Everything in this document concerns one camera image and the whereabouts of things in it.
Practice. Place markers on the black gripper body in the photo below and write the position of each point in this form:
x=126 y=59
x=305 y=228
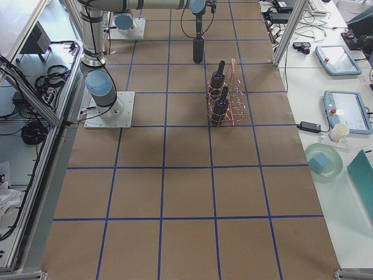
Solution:
x=199 y=23

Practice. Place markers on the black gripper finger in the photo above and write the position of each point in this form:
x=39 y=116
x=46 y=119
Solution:
x=199 y=31

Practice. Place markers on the dark wine bottle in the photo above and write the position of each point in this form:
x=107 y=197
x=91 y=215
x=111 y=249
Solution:
x=197 y=48

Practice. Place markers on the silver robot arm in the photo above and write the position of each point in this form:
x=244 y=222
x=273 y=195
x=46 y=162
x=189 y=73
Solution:
x=97 y=79
x=124 y=22

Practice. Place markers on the dark bottle in basket far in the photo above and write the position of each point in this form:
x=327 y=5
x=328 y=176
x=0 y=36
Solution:
x=218 y=76

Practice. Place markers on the dark bottle in basket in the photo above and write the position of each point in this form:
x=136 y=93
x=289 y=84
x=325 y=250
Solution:
x=220 y=107
x=218 y=76

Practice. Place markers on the dark bottle in basket near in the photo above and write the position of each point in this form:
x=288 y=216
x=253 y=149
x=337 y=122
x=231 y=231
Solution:
x=220 y=107

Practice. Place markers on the black webcam on table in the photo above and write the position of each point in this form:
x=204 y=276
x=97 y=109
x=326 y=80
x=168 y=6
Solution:
x=303 y=47

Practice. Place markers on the teach pendant far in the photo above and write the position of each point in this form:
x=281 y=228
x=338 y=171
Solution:
x=337 y=60

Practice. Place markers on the teach pendant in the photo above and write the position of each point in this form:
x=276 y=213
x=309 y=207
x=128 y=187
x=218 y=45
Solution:
x=347 y=108
x=337 y=60

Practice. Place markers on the black power adapter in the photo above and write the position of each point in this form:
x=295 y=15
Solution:
x=309 y=127

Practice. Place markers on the grey electronics box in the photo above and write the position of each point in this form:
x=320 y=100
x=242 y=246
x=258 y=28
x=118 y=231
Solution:
x=38 y=43

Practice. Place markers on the teach pendant near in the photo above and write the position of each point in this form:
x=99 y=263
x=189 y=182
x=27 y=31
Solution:
x=347 y=108

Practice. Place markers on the white paper cup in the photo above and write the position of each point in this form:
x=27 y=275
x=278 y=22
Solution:
x=338 y=132

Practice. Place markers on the blue foam cube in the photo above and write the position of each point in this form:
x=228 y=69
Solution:
x=318 y=162

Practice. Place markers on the green glass plate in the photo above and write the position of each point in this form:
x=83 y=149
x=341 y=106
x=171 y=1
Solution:
x=336 y=165

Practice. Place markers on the teal board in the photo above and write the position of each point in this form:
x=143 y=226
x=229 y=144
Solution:
x=360 y=171

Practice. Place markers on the white crumpled cloth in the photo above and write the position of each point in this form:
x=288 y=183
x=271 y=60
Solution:
x=10 y=198

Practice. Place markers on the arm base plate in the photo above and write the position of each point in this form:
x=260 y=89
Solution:
x=137 y=34
x=119 y=116

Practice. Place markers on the copper wire wine basket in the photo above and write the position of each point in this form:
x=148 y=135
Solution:
x=236 y=107

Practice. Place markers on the aluminium frame post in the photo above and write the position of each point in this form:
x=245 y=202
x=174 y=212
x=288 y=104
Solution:
x=293 y=21

